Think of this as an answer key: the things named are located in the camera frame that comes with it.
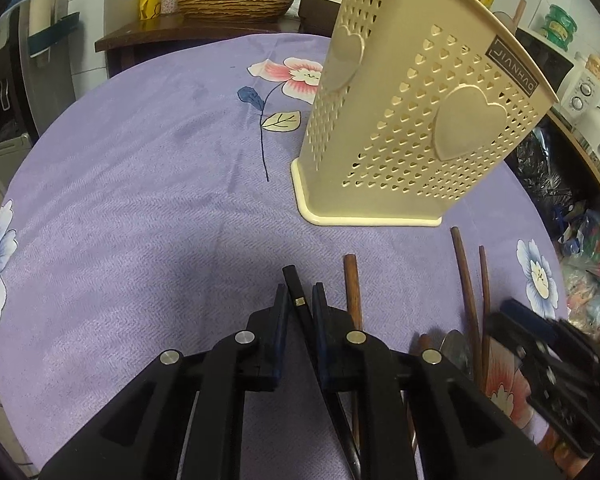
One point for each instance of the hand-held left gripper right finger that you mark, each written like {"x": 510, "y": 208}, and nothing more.
{"x": 321, "y": 340}

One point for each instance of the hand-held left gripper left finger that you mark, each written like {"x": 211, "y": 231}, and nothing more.
{"x": 280, "y": 340}

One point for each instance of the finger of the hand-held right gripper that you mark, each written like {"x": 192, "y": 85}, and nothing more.
{"x": 530, "y": 316}
{"x": 545, "y": 370}

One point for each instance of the black chopstick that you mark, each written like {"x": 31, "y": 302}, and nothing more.
{"x": 296, "y": 290}

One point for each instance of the beige perforated cutlery holder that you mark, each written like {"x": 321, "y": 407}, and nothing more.
{"x": 405, "y": 110}

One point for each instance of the clear plastic bag of packets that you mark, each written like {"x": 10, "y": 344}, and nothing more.
{"x": 587, "y": 290}

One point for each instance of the black plastic bag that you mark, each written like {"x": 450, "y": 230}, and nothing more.
{"x": 545, "y": 175}

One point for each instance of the purple floral tablecloth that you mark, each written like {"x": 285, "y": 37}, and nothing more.
{"x": 130, "y": 210}

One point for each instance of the white microwave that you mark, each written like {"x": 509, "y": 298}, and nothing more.
{"x": 555, "y": 67}

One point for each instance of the jar with yellow lid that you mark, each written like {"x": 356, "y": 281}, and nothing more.
{"x": 595, "y": 66}

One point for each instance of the green tub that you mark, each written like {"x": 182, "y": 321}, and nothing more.
{"x": 561, "y": 41}
{"x": 561, "y": 11}
{"x": 562, "y": 25}

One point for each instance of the brown pot with beige lid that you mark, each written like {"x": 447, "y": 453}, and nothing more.
{"x": 317, "y": 7}

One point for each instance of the dark wooden side table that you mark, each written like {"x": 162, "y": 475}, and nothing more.
{"x": 145, "y": 32}

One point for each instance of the wicker basket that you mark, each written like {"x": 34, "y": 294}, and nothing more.
{"x": 235, "y": 0}

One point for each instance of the grey water dispenser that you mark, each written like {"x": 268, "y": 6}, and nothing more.
{"x": 10, "y": 110}

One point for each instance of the patterned cup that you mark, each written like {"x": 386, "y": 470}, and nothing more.
{"x": 169, "y": 2}

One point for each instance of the yellow cup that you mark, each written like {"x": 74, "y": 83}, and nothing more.
{"x": 150, "y": 7}

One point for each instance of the beige roll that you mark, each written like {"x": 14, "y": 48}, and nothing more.
{"x": 44, "y": 0}

